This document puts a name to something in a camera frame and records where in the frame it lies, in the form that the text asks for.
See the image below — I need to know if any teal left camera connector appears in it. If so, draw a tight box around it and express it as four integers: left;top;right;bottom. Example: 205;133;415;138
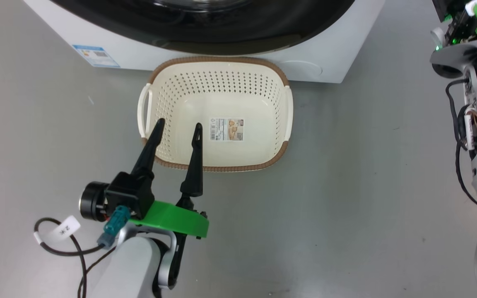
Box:
97;207;131;249

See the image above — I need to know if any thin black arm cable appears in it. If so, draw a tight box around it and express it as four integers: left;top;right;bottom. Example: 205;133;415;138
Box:
34;217;117;298
446;79;477;206

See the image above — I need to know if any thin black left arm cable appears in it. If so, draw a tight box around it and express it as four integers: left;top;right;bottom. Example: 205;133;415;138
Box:
34;217;117;298

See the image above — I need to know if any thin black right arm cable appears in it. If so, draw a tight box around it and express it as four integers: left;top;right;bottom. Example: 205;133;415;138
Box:
446;79;477;206

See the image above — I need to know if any paper sticker inside basket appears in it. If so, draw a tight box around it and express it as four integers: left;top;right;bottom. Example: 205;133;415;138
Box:
210;117;244;141

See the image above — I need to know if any white cable label tag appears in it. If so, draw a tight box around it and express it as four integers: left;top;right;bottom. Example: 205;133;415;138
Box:
52;215;81;240

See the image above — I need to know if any round white filter cover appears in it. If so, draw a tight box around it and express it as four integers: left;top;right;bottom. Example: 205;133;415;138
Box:
280;61;324;79

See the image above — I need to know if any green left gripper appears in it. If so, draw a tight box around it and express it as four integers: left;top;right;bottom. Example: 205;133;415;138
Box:
130;118;210;238

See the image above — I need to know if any cream basket with brown rim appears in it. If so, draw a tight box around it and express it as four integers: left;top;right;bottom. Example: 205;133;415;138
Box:
137;56;294;172

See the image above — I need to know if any blue energy label sticker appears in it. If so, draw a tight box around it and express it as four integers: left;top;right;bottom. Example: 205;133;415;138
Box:
72;44;121;68

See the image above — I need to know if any white washing machine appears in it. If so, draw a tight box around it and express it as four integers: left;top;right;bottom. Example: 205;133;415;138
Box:
23;0;386;83

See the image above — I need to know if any black glass washer door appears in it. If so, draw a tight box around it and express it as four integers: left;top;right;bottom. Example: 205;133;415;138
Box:
50;0;355;56

